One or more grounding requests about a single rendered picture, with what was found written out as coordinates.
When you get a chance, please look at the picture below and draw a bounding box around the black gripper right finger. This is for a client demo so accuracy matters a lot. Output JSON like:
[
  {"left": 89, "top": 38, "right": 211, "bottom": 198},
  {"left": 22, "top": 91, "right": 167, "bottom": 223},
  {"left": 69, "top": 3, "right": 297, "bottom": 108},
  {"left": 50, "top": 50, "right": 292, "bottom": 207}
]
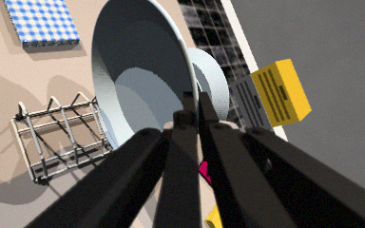
[{"left": 198, "top": 91, "right": 365, "bottom": 228}]

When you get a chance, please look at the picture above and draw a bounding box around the yellow sponge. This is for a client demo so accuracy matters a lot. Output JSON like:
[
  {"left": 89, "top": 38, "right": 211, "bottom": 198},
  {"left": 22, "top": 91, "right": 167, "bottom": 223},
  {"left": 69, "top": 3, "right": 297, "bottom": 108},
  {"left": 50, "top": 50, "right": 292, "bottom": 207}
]
[{"left": 205, "top": 204, "right": 222, "bottom": 228}]

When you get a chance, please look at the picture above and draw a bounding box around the dark pink square coaster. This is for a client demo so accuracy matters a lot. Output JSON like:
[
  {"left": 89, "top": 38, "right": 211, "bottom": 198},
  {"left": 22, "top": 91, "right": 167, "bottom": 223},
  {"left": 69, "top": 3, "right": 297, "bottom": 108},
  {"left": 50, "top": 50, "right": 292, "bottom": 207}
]
[{"left": 199, "top": 160, "right": 212, "bottom": 187}]

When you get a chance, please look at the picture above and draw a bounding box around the white plate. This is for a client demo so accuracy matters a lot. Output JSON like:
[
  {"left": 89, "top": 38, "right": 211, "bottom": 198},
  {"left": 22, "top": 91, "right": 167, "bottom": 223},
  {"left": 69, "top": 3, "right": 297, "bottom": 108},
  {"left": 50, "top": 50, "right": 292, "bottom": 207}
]
[
  {"left": 188, "top": 48, "right": 229, "bottom": 121},
  {"left": 91, "top": 0, "right": 199, "bottom": 147},
  {"left": 95, "top": 99, "right": 118, "bottom": 149}
]

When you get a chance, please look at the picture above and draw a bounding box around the blue and white checkered towel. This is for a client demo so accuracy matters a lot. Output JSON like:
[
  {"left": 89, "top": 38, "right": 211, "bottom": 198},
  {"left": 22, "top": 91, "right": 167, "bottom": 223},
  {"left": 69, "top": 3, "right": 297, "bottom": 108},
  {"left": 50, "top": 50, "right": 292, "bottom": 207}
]
[{"left": 3, "top": 0, "right": 81, "bottom": 48}]

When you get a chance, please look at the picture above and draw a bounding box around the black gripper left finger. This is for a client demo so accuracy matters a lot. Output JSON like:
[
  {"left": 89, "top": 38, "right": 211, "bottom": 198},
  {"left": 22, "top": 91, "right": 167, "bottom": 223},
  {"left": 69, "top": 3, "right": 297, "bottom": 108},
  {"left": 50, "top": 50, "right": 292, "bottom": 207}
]
[{"left": 24, "top": 92, "right": 202, "bottom": 228}]

